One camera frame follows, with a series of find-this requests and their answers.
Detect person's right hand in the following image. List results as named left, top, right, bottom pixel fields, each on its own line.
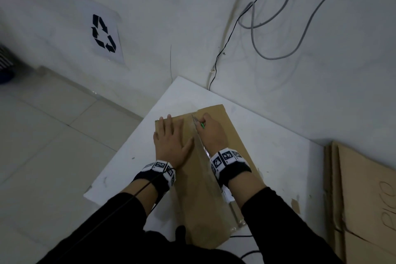
left=195, top=113, right=229, bottom=156

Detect person's left hand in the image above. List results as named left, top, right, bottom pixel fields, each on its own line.
left=153, top=114, right=195, bottom=169

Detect green handled knife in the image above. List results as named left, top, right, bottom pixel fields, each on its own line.
left=191, top=114, right=206, bottom=130

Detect person's left forearm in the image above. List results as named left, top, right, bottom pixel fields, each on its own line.
left=37, top=180, right=158, bottom=264

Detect person's right forearm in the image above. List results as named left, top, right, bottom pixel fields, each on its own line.
left=227, top=172, right=342, bottom=264

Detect person's black trouser legs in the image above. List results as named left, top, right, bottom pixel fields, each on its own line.
left=139, top=225, right=248, bottom=264

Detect white table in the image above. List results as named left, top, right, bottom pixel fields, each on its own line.
left=83, top=76, right=328, bottom=264

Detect white recycling symbol sign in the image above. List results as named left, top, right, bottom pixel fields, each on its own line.
left=74, top=0, right=126, bottom=65

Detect blue round object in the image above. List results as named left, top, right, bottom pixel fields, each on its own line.
left=0, top=67, right=15, bottom=85

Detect striped cloth bag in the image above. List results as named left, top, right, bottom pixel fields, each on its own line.
left=0, top=44, right=14, bottom=71

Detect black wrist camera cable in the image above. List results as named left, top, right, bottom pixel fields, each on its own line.
left=55, top=174, right=165, bottom=255
left=230, top=235, right=264, bottom=260

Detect thin black wall cable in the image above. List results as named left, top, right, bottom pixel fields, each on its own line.
left=209, top=0, right=278, bottom=91

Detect grey looped wall cable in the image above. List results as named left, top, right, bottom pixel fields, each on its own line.
left=238, top=0, right=378, bottom=61

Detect white wall cable conduit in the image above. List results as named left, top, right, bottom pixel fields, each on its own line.
left=206, top=0, right=259, bottom=90

